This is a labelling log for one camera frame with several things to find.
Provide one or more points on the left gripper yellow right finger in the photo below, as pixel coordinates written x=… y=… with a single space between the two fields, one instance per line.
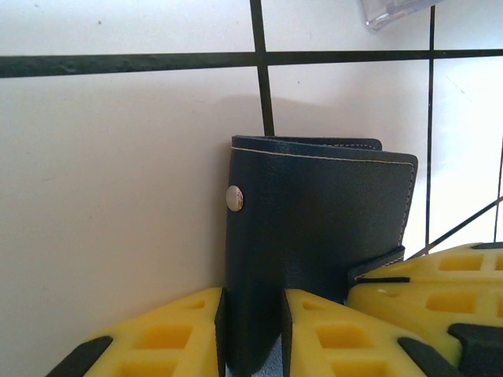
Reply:
x=346 y=345

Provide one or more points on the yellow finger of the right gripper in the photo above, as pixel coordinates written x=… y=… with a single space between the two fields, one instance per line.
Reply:
x=432 y=306
x=452 y=263

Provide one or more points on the dark blue leather card holder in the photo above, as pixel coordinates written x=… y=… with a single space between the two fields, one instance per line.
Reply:
x=314 y=216

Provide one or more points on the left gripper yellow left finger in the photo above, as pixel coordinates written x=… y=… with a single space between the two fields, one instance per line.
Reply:
x=165 y=345

